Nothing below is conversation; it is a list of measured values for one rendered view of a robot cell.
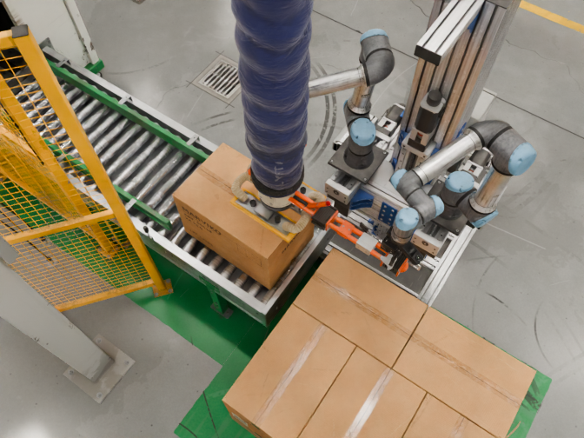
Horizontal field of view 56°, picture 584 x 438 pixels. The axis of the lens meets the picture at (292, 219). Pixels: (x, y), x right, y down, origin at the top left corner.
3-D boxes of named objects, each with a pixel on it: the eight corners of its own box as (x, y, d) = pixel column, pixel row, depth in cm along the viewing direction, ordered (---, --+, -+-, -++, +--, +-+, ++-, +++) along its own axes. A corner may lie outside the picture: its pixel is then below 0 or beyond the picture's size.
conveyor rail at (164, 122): (51, 69, 386) (41, 49, 370) (57, 65, 388) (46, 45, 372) (328, 236, 323) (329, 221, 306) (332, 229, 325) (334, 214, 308)
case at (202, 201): (185, 231, 308) (171, 194, 273) (230, 182, 324) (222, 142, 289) (270, 290, 291) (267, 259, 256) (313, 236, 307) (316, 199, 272)
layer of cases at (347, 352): (229, 414, 300) (222, 400, 265) (328, 275, 339) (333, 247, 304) (424, 560, 267) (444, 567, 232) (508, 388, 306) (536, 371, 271)
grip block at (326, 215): (309, 222, 235) (309, 215, 230) (322, 206, 239) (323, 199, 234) (325, 232, 233) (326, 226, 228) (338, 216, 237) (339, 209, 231)
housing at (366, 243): (354, 247, 229) (355, 242, 225) (363, 235, 232) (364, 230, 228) (368, 256, 227) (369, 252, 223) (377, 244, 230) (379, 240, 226)
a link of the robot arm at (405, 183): (494, 101, 206) (388, 173, 202) (514, 121, 201) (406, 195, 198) (489, 117, 216) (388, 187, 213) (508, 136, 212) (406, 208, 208)
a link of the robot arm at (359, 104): (345, 135, 266) (368, 49, 219) (340, 111, 273) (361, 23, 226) (368, 134, 268) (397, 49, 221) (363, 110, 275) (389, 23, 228)
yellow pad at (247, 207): (229, 203, 251) (228, 197, 247) (243, 189, 255) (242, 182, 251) (288, 243, 241) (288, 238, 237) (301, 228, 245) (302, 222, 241)
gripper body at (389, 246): (389, 235, 220) (394, 221, 209) (408, 247, 217) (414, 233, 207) (379, 248, 217) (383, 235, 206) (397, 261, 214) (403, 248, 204)
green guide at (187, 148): (34, 62, 370) (28, 51, 362) (45, 52, 374) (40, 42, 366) (221, 175, 326) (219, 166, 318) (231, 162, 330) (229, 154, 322)
